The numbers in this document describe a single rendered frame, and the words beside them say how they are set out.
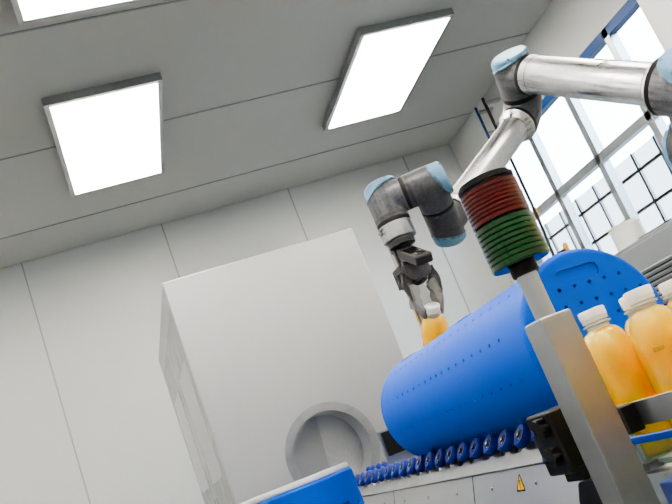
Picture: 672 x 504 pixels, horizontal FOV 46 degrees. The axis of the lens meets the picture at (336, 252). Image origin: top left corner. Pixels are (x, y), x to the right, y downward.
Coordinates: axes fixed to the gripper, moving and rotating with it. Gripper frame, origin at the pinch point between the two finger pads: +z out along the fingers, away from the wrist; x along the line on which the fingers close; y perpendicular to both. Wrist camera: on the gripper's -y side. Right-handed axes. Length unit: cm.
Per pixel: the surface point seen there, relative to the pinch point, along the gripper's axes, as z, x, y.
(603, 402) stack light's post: 30, 35, -109
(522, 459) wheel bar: 38, 11, -38
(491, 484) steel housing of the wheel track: 41.2, 12.3, -21.7
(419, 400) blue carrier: 19.7, 14.3, -5.9
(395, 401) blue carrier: 17.1, 14.0, 11.4
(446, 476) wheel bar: 37.9, 11.8, 2.9
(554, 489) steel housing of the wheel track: 44, 13, -48
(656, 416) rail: 35, 21, -95
